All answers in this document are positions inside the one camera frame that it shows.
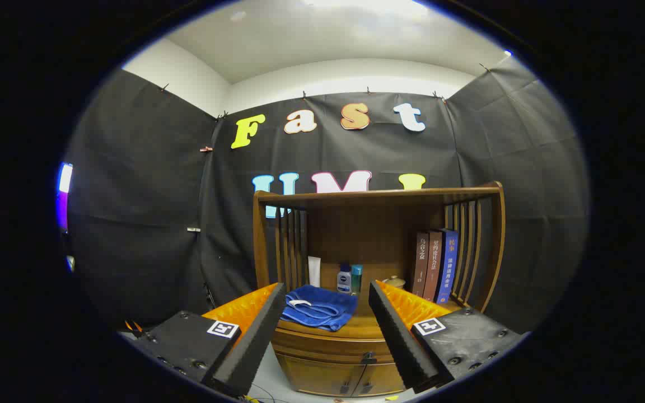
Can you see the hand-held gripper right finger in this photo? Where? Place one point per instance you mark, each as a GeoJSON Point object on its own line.
{"type": "Point", "coordinates": [398, 341]}

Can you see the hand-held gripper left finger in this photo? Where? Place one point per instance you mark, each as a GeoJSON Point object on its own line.
{"type": "Point", "coordinates": [255, 347]}

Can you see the wooden drawer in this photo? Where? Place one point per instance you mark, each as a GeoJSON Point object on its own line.
{"type": "Point", "coordinates": [322, 347]}

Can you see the wooden countertop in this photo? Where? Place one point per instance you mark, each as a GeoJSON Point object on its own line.
{"type": "Point", "coordinates": [364, 322]}

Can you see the wooden cabinet door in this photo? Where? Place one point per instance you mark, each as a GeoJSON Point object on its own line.
{"type": "Point", "coordinates": [322, 378]}
{"type": "Point", "coordinates": [381, 380]}

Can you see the wooden cabinet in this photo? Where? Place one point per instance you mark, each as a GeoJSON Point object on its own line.
{"type": "Point", "coordinates": [367, 224]}

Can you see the beige lidded tea cup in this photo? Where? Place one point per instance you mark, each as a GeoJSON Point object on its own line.
{"type": "Point", "coordinates": [395, 281]}

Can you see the blue towel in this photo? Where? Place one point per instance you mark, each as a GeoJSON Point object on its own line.
{"type": "Point", "coordinates": [322, 308]}

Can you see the teal clear bottle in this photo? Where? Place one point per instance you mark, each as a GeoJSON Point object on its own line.
{"type": "Point", "coordinates": [356, 274]}

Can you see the reddish brown book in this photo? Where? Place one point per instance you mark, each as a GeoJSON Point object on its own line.
{"type": "Point", "coordinates": [433, 268]}

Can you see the dark brown book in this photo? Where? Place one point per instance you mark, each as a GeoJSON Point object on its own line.
{"type": "Point", "coordinates": [420, 263]}

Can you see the white bottle with blue cap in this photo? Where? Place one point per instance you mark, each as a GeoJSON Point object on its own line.
{"type": "Point", "coordinates": [344, 280]}

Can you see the blue book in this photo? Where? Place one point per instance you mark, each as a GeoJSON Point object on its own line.
{"type": "Point", "coordinates": [447, 268]}

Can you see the white tube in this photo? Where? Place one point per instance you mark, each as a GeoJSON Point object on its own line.
{"type": "Point", "coordinates": [314, 271]}

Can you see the glowing screen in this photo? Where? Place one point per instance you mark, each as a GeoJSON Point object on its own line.
{"type": "Point", "coordinates": [64, 196]}

